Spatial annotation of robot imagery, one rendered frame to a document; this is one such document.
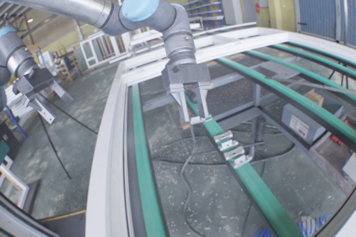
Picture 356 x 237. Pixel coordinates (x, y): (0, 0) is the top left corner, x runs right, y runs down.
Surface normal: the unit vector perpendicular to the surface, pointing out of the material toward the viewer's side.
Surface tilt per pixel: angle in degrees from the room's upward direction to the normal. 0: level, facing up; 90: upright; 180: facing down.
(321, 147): 0
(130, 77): 90
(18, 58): 71
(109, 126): 0
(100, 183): 0
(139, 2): 59
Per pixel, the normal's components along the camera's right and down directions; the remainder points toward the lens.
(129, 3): -0.50, 0.04
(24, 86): 0.22, 0.36
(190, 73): 0.43, -0.16
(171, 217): -0.23, -0.83
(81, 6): 0.63, 0.63
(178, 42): -0.17, -0.06
